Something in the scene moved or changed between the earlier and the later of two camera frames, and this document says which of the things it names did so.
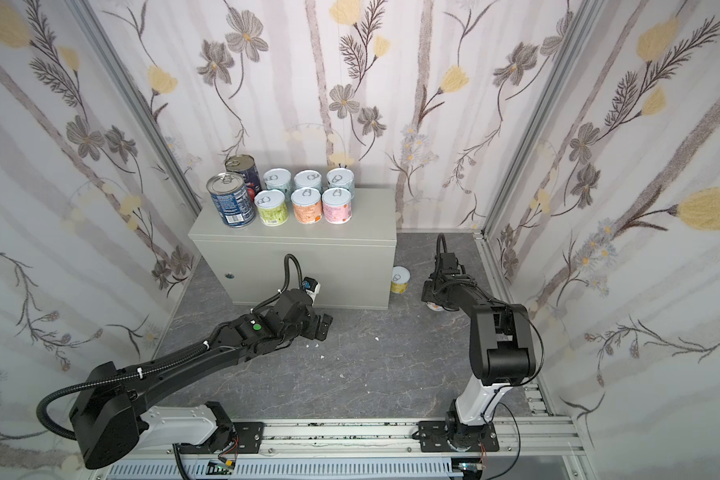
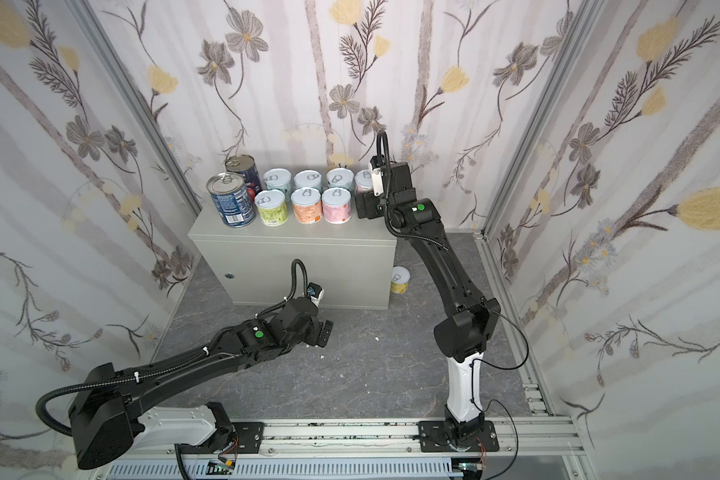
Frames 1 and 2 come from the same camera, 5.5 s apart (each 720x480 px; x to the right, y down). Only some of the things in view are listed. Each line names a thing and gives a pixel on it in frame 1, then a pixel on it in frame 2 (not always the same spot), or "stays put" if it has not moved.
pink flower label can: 434,306 to 363,181
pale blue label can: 308,179 stays put
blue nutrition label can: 232,200 stays put
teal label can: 341,178 stays put
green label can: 272,207 stays put
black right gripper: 438,288 to 366,204
